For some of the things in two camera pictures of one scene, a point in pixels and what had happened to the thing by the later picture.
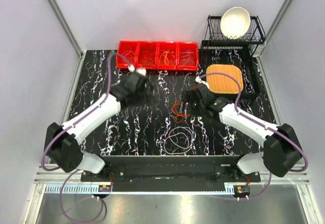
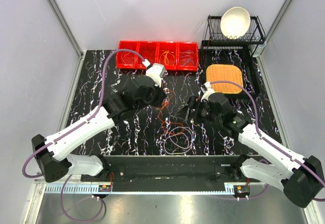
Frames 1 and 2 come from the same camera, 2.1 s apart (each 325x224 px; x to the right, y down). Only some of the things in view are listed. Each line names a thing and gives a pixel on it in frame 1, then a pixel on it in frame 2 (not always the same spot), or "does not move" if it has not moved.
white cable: x=180 y=141 does not move
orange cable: x=179 y=117 to x=169 y=123
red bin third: x=167 y=55 does not move
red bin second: x=147 y=55 does not move
